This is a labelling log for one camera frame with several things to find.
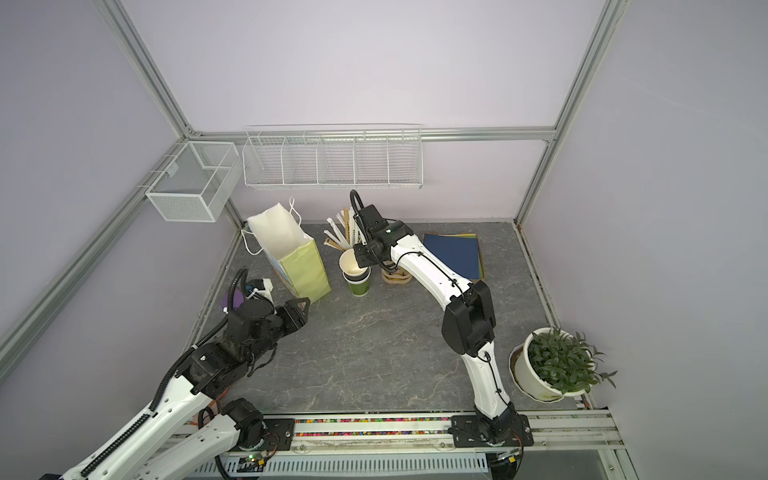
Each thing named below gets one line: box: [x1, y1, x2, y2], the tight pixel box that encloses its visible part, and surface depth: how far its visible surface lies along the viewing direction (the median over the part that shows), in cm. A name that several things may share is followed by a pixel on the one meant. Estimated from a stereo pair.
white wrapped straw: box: [323, 207, 359, 251], surface depth 99 cm
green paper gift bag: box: [241, 196, 332, 304], surface depth 90 cm
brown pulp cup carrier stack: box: [381, 266, 413, 285], surface depth 100 cm
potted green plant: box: [509, 327, 617, 403], surface depth 72 cm
